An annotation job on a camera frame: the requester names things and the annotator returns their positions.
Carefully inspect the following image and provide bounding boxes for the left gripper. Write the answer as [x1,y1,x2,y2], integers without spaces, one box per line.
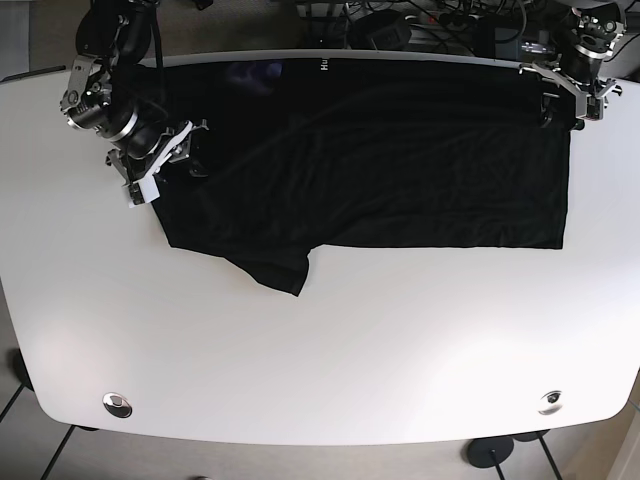
[519,62,623,128]

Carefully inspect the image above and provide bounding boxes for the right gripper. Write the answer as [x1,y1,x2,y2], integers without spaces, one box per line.
[105,119,210,185]

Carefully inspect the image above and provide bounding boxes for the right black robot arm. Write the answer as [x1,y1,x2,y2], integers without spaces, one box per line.
[60,1,208,185]

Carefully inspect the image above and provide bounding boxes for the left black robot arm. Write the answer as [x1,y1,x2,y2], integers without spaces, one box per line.
[519,1,627,127]

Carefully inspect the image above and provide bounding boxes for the left silver table grommet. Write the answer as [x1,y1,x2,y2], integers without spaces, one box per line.
[102,392,133,419]

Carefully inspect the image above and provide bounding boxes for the silver table grommet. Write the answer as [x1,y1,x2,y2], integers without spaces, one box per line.
[536,390,564,416]
[102,392,133,419]

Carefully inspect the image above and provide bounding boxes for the black table leg left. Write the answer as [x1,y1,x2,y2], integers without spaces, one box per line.
[0,348,34,422]

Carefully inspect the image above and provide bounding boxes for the right silver table grommet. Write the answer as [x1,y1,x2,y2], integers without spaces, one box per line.
[536,390,564,416]

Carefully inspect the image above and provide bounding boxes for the black round stand base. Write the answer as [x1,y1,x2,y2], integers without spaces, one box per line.
[466,436,514,469]

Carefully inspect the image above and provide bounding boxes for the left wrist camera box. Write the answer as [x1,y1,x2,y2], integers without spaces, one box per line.
[575,94,607,121]

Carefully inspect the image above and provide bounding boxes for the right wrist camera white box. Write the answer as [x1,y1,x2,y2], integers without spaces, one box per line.
[124,176,160,208]

